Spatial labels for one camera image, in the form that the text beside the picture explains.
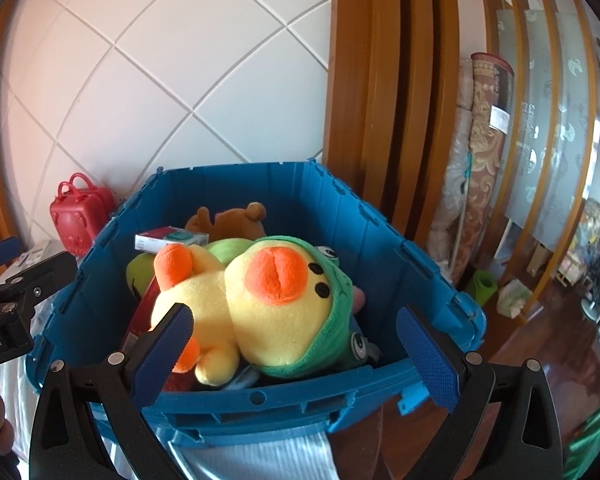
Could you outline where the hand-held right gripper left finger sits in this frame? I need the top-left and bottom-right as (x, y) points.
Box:
(28, 302), (196, 480)

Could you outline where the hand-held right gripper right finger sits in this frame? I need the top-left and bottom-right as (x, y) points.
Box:
(396, 304), (565, 480)

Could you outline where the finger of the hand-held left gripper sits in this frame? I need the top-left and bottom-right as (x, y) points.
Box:
(5, 251), (79, 318)
(0, 237), (22, 276)

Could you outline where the white red green box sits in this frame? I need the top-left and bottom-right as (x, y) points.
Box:
(134, 227), (211, 253)

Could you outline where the green plush toy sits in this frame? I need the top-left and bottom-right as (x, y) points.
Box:
(126, 237), (253, 293)

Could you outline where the yellow duck plush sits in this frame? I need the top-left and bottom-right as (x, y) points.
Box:
(150, 234), (376, 388)

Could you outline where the blue plastic crate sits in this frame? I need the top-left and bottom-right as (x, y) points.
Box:
(25, 160), (487, 448)

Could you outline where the brown bear plush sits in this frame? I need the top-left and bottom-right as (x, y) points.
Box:
(185, 202), (268, 241)

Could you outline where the white flat device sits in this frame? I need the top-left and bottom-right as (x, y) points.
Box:
(27, 239), (56, 261)

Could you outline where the red bear suitcase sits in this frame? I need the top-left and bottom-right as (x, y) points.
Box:
(49, 172), (117, 256)

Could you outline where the green rolled mat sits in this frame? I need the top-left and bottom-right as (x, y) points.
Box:
(467, 269), (497, 306)

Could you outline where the white plastic bag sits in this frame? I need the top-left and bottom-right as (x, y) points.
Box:
(497, 280), (531, 318)

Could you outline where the light blue striped bed sheet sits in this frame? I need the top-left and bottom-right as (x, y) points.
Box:
(0, 245), (342, 480)

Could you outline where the green cloth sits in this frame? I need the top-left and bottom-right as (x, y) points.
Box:
(562, 390), (600, 480)

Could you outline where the pale rolled blanket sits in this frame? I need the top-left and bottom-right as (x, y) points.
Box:
(427, 60), (476, 263)

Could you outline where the red patterned rolled carpet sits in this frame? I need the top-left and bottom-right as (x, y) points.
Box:
(447, 52), (513, 286)

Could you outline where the white padded headboard panel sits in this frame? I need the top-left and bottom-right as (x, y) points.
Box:
(0, 0), (333, 241)

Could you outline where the frosted glass wooden partition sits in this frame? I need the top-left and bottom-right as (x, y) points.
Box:
(475, 0), (600, 321)

